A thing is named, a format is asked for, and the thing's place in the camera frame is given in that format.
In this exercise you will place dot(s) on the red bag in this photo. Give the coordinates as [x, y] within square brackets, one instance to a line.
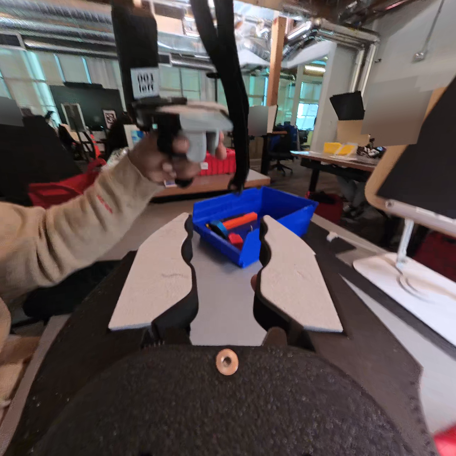
[326, 208]

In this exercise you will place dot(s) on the large red ribbed bin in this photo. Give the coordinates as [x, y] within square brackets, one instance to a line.
[217, 167]

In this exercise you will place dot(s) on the yellow box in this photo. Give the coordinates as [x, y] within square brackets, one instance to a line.
[335, 148]

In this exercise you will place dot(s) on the black wall monitor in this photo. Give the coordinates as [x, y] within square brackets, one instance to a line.
[347, 105]

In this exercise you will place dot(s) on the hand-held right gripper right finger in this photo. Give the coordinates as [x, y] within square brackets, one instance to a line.
[295, 281]

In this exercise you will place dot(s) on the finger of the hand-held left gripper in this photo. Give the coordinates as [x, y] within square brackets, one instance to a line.
[206, 119]

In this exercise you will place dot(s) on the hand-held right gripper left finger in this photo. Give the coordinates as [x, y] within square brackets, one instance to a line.
[156, 278]

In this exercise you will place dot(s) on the blue office chair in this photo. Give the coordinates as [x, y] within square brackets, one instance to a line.
[283, 146]

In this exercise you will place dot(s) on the red plastic bin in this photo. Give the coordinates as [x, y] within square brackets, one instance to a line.
[438, 256]

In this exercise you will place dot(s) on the small white plastic piece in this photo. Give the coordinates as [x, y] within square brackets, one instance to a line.
[331, 236]

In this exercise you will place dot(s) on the orange block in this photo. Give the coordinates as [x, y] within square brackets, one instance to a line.
[242, 219]

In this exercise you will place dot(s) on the person's left hand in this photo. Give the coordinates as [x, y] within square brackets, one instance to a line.
[156, 165]

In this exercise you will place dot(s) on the wooden post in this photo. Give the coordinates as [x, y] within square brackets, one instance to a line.
[277, 60]

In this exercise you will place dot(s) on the blue black foam block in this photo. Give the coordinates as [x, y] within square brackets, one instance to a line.
[217, 227]

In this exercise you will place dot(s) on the small red bin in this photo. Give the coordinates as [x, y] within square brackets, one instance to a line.
[64, 192]

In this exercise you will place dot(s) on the blue plastic bin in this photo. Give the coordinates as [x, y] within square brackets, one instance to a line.
[285, 210]

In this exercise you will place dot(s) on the person's left forearm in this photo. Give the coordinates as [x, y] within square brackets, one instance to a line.
[71, 231]

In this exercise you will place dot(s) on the red toy block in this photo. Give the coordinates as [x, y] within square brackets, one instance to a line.
[236, 240]

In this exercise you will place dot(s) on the wooden table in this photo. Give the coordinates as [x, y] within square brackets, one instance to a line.
[213, 183]

